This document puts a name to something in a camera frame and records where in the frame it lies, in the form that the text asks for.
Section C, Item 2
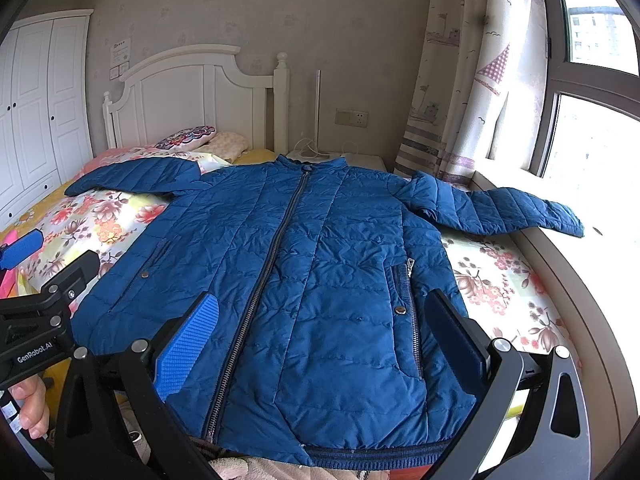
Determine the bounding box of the blue quilted puffer jacket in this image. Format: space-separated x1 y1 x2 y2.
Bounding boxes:
63 154 586 470

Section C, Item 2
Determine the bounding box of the person's left hand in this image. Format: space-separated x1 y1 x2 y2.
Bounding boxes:
9 375 50 439

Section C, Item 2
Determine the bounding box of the floral bed quilt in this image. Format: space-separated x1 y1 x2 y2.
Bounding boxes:
0 145 584 480

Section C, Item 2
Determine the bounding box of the white wardrobe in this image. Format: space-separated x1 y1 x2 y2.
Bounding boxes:
1 9 93 229

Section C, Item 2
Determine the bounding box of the colourful patterned pillow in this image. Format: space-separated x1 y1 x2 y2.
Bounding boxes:
154 126 218 152

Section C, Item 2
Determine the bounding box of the white bedside table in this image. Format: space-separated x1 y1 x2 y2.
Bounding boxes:
288 150 387 172

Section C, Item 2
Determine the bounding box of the beige pillow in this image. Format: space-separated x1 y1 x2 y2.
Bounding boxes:
196 131 250 164

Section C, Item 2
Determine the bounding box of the white wooden headboard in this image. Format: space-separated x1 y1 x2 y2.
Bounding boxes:
102 44 291 155

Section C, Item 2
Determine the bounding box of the slim desk lamp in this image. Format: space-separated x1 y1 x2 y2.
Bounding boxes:
292 70 331 162

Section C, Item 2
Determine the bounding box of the patterned window curtain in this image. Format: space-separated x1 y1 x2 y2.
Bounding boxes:
394 0 547 185

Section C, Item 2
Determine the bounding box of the paper notice on wall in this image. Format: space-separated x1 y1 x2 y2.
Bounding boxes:
110 38 131 67

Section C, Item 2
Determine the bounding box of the wall power socket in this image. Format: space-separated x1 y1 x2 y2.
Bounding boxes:
335 110 369 128

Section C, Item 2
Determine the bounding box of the window frame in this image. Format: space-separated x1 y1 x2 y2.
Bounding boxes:
528 0 639 178

